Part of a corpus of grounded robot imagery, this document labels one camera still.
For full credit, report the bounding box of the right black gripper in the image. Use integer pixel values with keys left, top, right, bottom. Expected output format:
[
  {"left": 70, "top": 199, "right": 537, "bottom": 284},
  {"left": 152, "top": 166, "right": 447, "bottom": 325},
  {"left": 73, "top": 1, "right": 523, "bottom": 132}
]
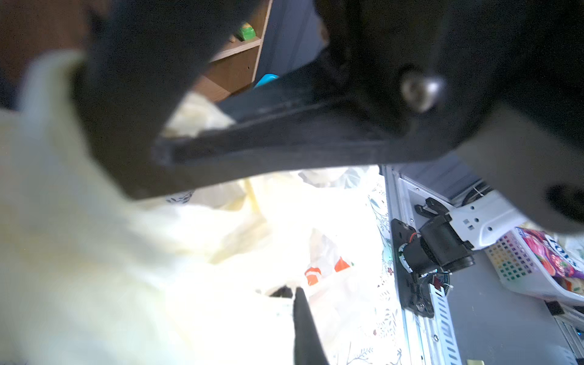
[{"left": 72, "top": 0, "right": 584, "bottom": 234}]

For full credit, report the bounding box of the left gripper own finger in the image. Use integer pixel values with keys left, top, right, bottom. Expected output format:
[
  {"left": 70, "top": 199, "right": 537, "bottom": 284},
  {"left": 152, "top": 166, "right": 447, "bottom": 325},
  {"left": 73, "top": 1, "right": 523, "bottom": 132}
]
[{"left": 293, "top": 287, "right": 329, "bottom": 365}]

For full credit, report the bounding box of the yellow translucent plastic bag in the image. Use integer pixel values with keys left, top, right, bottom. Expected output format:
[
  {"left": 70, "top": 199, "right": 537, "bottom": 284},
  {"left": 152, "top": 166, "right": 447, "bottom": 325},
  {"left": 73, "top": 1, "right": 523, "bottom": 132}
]
[{"left": 0, "top": 49, "right": 389, "bottom": 365}]

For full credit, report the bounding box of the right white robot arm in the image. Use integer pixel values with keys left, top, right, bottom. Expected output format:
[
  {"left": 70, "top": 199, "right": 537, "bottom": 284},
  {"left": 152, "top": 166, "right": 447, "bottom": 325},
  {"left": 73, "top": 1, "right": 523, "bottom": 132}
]
[{"left": 74, "top": 1, "right": 583, "bottom": 272}]

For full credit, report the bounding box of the teal plastic basket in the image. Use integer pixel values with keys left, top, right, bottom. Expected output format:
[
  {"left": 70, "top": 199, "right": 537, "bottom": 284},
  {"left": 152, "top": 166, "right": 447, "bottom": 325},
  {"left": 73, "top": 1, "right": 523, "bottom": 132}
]
[{"left": 254, "top": 74, "right": 278, "bottom": 88}]

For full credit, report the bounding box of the small green snack packet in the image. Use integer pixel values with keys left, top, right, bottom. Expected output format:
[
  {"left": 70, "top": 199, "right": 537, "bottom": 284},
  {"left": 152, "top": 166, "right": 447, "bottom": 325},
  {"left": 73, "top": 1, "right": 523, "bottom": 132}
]
[{"left": 235, "top": 23, "right": 256, "bottom": 42}]

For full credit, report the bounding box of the wooden shelf unit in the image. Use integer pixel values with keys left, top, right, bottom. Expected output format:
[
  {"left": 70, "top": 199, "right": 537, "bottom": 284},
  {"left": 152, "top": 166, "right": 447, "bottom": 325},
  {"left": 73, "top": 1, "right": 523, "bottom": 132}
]
[{"left": 192, "top": 1, "right": 272, "bottom": 102}]

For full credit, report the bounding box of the white bin with snacks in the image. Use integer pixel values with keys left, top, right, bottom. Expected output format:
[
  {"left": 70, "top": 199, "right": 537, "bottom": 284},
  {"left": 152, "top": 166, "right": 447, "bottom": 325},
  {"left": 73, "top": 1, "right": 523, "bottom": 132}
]
[{"left": 485, "top": 228, "right": 583, "bottom": 307}]

